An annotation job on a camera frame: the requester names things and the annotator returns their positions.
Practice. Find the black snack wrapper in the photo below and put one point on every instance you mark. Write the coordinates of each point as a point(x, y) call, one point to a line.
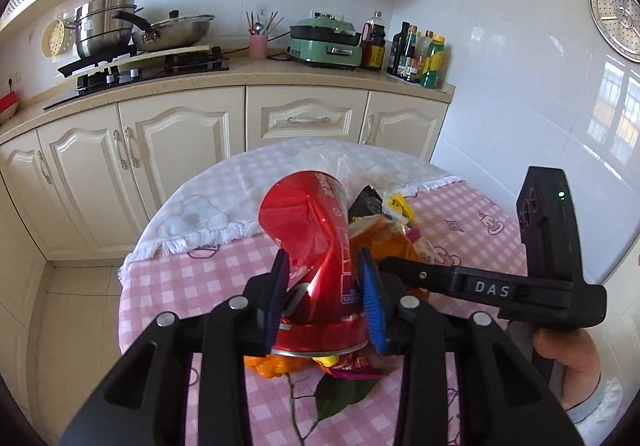
point(365, 203)

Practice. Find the steel steamer pot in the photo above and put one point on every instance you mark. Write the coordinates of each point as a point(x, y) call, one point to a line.
point(102, 26)

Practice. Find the twig with green leaf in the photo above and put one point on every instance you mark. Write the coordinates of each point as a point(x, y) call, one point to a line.
point(342, 396)

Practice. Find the pink checked tablecloth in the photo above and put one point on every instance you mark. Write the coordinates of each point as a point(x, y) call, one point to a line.
point(200, 276)

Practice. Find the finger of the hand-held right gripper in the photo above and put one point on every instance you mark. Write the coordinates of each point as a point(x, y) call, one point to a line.
point(430, 273)

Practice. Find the orange snack bag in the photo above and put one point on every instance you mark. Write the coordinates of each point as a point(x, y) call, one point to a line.
point(385, 238)

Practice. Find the cream strainer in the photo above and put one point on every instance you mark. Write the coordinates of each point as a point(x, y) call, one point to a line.
point(54, 37)

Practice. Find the steel wok with lid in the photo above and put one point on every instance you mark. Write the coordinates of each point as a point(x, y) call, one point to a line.
point(175, 31)

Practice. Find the dark green glass bottle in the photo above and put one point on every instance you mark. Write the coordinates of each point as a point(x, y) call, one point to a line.
point(398, 51)

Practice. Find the cream kitchen base cabinet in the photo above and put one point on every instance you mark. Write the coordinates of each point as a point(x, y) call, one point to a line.
point(190, 151)

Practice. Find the black gas stove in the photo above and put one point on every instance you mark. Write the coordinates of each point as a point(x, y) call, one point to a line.
point(195, 65)

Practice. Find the red bowl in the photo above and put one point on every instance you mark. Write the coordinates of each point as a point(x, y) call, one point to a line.
point(7, 106)

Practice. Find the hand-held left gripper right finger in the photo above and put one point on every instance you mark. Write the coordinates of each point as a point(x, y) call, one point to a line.
point(372, 298)

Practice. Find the cream board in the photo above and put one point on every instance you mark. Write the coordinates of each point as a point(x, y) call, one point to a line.
point(150, 55)

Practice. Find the dark sauce bottle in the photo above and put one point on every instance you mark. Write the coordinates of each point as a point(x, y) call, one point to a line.
point(410, 59)

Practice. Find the green electric cooker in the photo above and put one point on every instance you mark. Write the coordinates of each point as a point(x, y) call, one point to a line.
point(325, 49)

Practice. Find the magenta foil wrapper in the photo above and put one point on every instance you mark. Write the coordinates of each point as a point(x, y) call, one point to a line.
point(350, 368)

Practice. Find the clear bottle with orange cap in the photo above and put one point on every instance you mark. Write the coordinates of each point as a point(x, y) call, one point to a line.
point(424, 54)

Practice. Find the green bottle with yellow label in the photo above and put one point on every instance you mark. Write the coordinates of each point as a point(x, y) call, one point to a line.
point(433, 66)

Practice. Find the person's right hand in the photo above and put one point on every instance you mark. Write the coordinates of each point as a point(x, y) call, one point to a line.
point(570, 351)

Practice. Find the white fringed cloth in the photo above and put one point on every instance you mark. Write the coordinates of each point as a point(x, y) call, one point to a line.
point(230, 191)

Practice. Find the crushed red drink can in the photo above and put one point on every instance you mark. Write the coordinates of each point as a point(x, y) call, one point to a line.
point(320, 226)

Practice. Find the yellow snack wrapper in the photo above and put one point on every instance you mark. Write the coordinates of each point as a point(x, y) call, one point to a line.
point(400, 208)

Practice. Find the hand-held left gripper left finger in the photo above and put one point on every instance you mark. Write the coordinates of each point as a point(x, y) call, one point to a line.
point(277, 293)

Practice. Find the pink utensil holder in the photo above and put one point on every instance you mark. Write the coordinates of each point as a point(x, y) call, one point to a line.
point(258, 46)

